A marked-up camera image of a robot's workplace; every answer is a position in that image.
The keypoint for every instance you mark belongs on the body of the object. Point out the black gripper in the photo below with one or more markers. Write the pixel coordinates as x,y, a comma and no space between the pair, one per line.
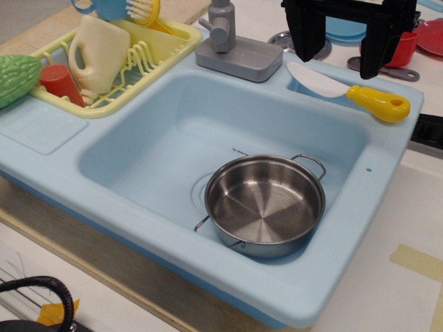
385,24

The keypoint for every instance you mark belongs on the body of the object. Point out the toy knife yellow handle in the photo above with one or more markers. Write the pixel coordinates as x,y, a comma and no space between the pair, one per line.
386,107

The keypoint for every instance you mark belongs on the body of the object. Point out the steel pot lid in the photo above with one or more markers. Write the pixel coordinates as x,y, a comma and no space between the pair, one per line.
285,41

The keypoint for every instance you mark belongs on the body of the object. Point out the stainless steel pot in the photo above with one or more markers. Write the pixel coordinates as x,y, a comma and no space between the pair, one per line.
266,206

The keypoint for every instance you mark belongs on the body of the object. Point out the light blue plate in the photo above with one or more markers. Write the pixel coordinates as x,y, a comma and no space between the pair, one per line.
342,31

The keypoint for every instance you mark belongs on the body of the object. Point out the grey toy spoon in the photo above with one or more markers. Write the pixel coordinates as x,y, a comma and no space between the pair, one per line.
408,75

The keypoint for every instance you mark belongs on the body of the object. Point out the red toy mug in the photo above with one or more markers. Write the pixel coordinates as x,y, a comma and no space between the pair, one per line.
403,48

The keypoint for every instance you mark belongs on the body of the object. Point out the red plate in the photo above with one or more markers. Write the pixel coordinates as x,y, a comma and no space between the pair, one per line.
429,37

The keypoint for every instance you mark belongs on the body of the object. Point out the grey toy faucet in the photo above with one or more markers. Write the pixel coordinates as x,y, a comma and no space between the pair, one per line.
228,53

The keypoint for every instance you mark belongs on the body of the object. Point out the black object right edge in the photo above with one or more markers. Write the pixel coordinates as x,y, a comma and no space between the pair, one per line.
428,131

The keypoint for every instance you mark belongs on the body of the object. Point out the yellow dish brush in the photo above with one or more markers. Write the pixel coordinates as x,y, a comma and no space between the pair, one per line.
146,14

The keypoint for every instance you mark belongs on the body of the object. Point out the blue toy cup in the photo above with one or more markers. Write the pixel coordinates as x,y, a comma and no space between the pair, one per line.
109,10

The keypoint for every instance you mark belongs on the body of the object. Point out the cream plastic detergent bottle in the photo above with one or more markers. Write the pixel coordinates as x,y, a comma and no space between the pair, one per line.
97,53

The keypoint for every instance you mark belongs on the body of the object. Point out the masking tape strip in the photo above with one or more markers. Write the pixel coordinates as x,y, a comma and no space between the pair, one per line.
417,261

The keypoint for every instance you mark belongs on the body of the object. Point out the yellow dish rack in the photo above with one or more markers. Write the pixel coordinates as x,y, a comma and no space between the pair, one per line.
150,55

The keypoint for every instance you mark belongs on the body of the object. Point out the red plastic cup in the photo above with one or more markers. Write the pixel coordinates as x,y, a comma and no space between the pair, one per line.
57,80

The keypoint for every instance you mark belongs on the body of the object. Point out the green bitter gourd toy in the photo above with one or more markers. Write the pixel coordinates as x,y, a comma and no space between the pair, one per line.
19,74

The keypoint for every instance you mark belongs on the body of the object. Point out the yellow tape piece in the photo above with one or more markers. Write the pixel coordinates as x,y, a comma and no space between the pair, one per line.
51,314

